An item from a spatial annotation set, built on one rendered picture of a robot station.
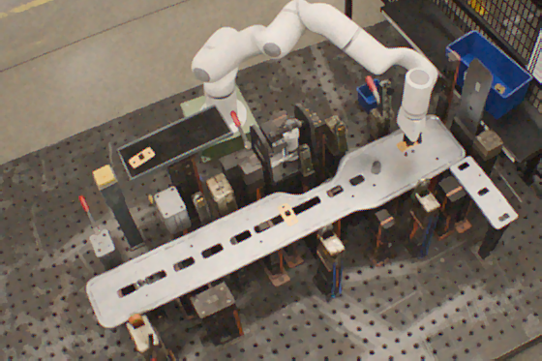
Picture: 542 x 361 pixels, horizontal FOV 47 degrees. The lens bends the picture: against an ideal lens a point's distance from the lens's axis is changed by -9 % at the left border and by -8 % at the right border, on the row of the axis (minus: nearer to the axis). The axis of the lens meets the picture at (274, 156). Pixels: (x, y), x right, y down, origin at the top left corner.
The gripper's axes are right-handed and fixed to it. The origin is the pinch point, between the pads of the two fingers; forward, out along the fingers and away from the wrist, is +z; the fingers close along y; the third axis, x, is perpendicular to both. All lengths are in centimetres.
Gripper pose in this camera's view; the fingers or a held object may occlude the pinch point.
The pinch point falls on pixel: (408, 138)
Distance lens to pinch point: 224.3
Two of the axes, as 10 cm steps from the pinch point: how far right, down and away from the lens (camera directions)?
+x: 8.8, -4.1, 2.2
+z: 0.6, 5.6, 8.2
